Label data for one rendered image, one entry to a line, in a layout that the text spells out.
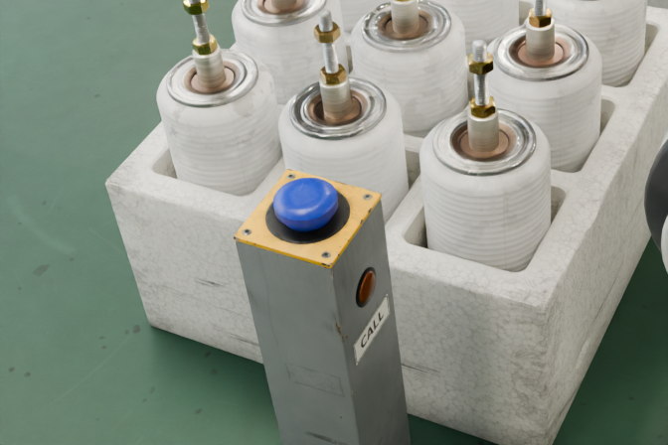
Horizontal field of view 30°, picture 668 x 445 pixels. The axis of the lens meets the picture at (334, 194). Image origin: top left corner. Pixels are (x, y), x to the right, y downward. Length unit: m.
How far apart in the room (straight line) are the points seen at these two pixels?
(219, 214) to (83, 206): 0.35
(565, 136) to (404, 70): 0.14
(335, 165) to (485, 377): 0.20
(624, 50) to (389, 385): 0.38
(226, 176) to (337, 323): 0.27
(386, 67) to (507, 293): 0.22
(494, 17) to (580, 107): 0.17
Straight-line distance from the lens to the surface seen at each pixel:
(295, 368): 0.85
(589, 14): 1.06
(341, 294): 0.77
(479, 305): 0.92
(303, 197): 0.77
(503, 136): 0.93
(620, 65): 1.10
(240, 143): 1.01
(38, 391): 1.16
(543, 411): 0.99
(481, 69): 0.87
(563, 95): 0.98
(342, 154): 0.93
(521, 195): 0.90
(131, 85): 1.48
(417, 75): 1.02
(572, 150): 1.02
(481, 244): 0.93
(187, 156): 1.02
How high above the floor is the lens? 0.84
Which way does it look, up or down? 41 degrees down
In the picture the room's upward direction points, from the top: 9 degrees counter-clockwise
